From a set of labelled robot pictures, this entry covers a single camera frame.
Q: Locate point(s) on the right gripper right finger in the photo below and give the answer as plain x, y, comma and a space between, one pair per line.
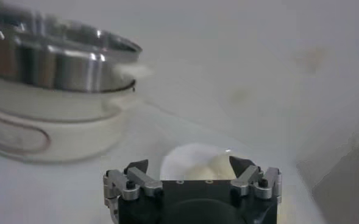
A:
249, 176

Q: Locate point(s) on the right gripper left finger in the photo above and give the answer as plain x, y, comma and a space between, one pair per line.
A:
139, 179

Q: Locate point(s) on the white steamed baozi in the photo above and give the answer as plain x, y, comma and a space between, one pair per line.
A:
212, 170

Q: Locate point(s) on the stainless steel steamer basket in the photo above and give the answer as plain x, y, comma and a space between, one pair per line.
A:
60, 61

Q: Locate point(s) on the round white plate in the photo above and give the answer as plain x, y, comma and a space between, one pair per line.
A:
179, 155

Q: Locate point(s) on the white electric cooking pot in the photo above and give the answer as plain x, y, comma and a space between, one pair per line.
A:
75, 134

